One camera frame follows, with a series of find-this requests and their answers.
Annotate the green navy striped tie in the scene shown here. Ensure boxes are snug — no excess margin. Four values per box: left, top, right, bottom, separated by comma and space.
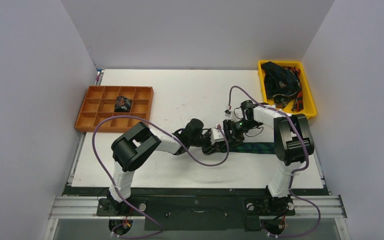
228, 142, 275, 155

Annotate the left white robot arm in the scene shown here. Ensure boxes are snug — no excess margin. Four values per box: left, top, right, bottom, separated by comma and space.
107, 118, 229, 215

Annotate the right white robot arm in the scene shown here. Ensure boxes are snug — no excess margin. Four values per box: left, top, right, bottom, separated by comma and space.
222, 100, 314, 214

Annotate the pile of dark ties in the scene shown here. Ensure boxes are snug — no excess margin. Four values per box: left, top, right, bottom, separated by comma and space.
261, 61, 304, 112

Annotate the yellow plastic bin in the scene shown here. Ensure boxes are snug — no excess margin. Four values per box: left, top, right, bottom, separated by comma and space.
257, 59, 317, 119

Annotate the rolled dark tie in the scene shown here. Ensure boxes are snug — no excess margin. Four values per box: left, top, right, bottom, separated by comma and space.
114, 96, 133, 113

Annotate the orange compartment tray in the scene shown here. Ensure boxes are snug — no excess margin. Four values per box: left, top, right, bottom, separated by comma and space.
74, 85, 154, 133

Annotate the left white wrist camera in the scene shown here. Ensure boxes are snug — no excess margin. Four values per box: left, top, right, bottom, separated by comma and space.
210, 124, 226, 145

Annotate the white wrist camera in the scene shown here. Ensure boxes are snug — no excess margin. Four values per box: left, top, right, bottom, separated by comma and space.
210, 124, 226, 145
224, 106, 244, 122

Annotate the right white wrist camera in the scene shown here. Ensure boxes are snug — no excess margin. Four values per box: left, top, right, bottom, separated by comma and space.
224, 106, 244, 122

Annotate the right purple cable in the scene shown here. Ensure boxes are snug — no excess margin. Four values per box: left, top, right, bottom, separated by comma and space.
225, 85, 321, 239

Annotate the purple cable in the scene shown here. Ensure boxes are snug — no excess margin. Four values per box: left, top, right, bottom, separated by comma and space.
225, 85, 321, 239
91, 115, 230, 239

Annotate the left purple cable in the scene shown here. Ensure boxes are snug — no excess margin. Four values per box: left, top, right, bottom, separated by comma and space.
91, 115, 230, 239

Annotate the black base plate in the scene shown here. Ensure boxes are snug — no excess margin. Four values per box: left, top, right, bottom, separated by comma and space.
63, 186, 327, 235

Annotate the aluminium rail frame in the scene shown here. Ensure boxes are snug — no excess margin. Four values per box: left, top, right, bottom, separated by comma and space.
44, 195, 351, 240

